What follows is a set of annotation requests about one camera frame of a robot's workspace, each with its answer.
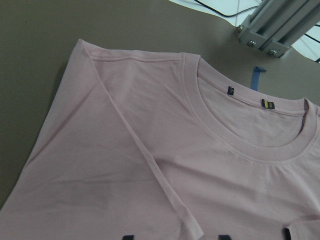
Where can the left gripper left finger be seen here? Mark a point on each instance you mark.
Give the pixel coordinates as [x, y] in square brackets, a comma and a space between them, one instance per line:
[128, 237]

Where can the aluminium frame post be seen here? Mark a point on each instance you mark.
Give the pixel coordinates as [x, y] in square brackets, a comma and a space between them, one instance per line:
[277, 24]

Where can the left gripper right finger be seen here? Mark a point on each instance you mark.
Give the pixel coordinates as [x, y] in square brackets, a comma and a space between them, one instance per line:
[287, 234]

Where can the pink Snoopy t-shirt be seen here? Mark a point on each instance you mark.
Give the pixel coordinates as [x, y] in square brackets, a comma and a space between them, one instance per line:
[164, 147]

